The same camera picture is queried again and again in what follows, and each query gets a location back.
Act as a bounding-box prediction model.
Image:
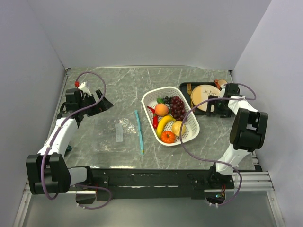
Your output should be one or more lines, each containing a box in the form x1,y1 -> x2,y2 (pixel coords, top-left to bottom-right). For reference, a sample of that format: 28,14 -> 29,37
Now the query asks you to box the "black rectangular tray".
179,82 -> 232,118

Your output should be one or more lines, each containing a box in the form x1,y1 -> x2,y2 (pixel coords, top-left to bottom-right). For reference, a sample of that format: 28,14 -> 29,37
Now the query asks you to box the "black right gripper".
205,95 -> 232,119

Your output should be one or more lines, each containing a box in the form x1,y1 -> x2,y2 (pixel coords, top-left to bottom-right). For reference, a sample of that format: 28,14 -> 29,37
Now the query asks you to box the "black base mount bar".
82,167 -> 234,201

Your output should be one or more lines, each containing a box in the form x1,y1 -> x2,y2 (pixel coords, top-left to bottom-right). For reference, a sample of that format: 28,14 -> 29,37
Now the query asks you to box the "small orange cup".
214,79 -> 228,89

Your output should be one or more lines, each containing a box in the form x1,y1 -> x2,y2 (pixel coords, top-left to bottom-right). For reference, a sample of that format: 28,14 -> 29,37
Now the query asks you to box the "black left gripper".
79,89 -> 113,117

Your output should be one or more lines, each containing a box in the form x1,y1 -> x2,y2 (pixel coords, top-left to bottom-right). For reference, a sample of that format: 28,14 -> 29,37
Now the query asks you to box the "orange peach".
155,103 -> 169,117

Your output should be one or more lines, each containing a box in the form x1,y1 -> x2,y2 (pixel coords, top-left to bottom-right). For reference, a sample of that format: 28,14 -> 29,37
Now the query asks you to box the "green vegetable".
157,98 -> 165,104

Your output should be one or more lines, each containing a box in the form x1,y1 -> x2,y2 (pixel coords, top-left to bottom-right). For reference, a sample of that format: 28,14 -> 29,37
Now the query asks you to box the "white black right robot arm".
206,83 -> 268,188

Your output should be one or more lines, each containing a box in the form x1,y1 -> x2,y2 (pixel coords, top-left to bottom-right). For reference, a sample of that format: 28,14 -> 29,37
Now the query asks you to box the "yellow banana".
156,115 -> 176,139

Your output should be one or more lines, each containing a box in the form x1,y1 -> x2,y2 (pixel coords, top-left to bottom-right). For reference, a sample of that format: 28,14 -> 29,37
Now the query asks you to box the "white perforated plastic basket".
141,86 -> 200,147

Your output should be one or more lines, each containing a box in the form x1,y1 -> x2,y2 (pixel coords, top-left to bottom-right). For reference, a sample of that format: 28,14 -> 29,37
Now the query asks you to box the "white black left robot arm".
26,87 -> 113,195

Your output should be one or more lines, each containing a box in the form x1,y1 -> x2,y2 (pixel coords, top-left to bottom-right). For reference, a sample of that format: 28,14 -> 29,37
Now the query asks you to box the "red grape bunch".
170,96 -> 186,121

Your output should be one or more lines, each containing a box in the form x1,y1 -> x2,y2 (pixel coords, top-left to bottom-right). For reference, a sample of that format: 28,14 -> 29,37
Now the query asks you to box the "yellow pear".
171,121 -> 186,137

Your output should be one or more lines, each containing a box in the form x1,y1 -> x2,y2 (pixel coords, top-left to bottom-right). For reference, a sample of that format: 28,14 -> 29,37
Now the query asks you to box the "small orange pumpkin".
160,131 -> 176,144

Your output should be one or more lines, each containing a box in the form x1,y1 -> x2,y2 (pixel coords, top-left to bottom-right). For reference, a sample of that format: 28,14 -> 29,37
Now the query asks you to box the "dark green mug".
66,145 -> 72,152

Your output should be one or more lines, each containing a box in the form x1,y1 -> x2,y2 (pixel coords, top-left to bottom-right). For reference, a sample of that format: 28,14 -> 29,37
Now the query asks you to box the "beige plate with branch pattern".
190,84 -> 221,107

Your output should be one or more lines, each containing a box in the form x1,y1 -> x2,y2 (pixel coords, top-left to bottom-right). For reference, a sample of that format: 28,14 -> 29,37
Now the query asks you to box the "gold fork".
187,83 -> 193,108

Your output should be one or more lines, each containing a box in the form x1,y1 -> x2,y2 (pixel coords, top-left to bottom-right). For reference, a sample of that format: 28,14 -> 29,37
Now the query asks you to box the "red chili pepper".
147,106 -> 159,129

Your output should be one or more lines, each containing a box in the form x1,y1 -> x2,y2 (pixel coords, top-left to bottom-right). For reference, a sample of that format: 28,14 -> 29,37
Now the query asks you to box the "clear zip top bag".
92,110 -> 144,155

